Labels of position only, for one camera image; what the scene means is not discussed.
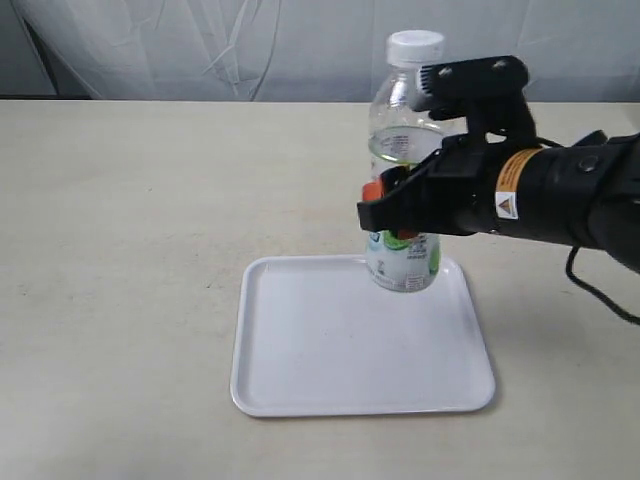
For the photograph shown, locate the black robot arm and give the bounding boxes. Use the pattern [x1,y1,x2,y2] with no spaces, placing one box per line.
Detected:
[357,135,639,271]

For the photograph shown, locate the white plastic tray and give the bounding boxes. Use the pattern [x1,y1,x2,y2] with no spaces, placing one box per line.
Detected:
[230,255,496,418]

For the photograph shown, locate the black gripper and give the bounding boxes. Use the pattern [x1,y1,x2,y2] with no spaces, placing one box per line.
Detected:
[357,135,500,239]

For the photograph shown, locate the white backdrop cloth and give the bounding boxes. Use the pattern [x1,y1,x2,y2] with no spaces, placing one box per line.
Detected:
[12,1,639,102]

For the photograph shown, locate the clear plastic bottle white cap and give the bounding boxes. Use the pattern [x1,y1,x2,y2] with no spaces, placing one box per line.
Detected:
[365,30,445,293]

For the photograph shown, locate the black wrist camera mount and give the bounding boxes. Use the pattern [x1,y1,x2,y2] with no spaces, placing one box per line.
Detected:
[407,55,537,145]

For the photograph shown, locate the black cable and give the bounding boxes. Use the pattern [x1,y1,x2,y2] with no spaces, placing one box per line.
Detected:
[564,245,640,325]

